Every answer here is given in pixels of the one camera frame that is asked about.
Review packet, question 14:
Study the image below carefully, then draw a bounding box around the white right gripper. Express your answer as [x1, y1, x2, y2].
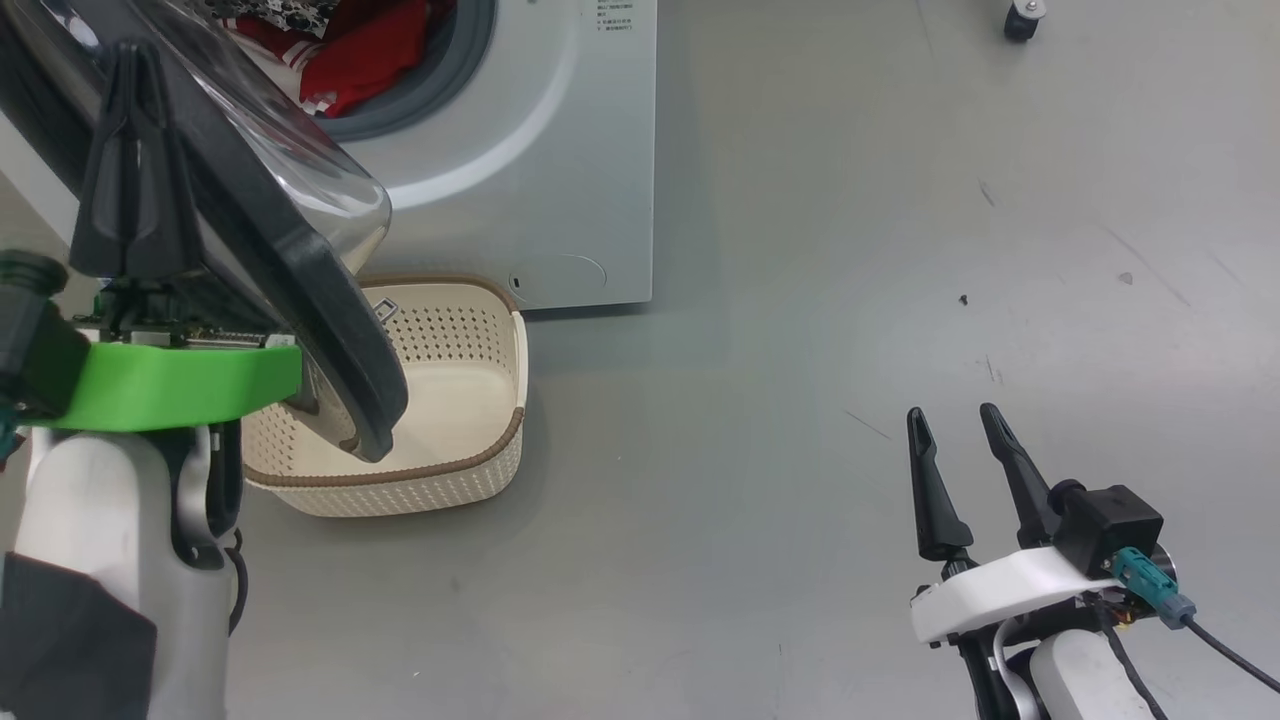
[907, 403, 1121, 646]

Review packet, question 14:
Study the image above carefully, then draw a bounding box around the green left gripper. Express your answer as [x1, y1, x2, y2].
[20, 42, 303, 433]

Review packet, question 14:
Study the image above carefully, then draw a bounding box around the washing machine glass door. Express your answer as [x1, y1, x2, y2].
[0, 0, 409, 463]

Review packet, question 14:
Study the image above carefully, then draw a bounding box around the red Bulls jersey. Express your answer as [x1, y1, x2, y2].
[298, 0, 458, 119]

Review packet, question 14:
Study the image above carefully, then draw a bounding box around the stainless steel washing machine drum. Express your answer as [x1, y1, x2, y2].
[240, 0, 336, 36]

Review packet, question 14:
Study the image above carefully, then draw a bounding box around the cream perforated laundry basket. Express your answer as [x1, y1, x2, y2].
[240, 275, 529, 518]

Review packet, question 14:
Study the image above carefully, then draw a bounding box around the white front-load washing machine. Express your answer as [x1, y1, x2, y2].
[0, 0, 658, 311]

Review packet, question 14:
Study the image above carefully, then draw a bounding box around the right black cable teal plug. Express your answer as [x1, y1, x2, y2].
[1112, 547, 1280, 696]

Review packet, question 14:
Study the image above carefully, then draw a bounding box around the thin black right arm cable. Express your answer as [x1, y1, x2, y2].
[1095, 600, 1169, 720]

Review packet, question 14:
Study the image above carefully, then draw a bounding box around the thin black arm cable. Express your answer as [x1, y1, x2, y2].
[1095, 600, 1169, 720]
[225, 530, 249, 636]

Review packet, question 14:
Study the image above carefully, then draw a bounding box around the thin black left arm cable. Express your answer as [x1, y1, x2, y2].
[225, 530, 249, 636]

